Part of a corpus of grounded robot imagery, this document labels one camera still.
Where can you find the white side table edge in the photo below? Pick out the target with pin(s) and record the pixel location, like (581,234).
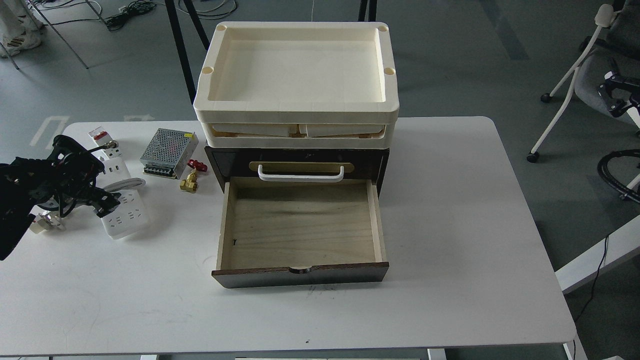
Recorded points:
(620,246)

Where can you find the brass valve red handle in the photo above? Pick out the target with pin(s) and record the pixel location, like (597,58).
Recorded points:
(190,184)

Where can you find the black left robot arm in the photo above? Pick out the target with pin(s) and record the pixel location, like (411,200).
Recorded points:
(16,182)

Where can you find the cream plastic top tray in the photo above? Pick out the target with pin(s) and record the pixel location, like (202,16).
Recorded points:
(299,73)

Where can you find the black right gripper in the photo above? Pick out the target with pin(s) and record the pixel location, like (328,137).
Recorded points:
(620,94)

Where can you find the metal mesh power supply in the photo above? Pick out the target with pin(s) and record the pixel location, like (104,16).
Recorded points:
(168,152)

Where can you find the white red circuit breaker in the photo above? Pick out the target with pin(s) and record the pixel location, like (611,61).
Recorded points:
(101,138)

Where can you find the white drawer handle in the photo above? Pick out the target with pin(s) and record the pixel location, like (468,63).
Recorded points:
(301,178)

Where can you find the small white metal connector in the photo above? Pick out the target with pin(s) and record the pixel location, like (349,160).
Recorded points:
(47,221)

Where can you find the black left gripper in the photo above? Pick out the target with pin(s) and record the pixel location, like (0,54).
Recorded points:
(68,177)

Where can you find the cream lower stacked tray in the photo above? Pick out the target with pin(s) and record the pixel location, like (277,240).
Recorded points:
(299,136)

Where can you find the white power strip with cable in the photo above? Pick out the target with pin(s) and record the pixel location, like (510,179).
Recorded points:
(131,214)

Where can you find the open wooden drawer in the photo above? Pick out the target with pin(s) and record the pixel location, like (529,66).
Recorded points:
(286,233)

